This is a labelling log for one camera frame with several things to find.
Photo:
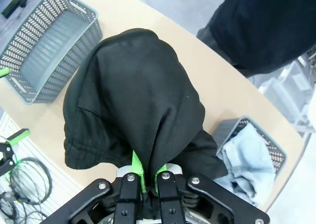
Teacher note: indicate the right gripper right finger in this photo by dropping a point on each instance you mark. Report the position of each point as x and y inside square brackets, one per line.
[170, 199]

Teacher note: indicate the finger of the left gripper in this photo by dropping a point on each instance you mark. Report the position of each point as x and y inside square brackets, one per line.
[17, 135]
[3, 72]

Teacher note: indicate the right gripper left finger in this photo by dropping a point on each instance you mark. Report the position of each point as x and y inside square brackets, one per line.
[128, 199]

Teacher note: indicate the light blue denim garment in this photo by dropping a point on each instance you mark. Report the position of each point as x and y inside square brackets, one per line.
[247, 159]

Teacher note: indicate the black sweat shorts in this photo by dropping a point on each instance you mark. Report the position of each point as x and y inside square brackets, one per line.
[135, 85]

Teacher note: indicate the grey lattice plastic basket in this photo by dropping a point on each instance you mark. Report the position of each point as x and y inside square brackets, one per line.
[222, 135]
[51, 43]

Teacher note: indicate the clear plastic storage crate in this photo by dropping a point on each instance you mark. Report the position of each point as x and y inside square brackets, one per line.
[291, 90]

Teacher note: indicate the person in black t-shirt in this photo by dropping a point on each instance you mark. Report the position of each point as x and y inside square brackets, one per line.
[259, 23]

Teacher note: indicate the black camera tripod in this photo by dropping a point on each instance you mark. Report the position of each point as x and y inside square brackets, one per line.
[11, 7]

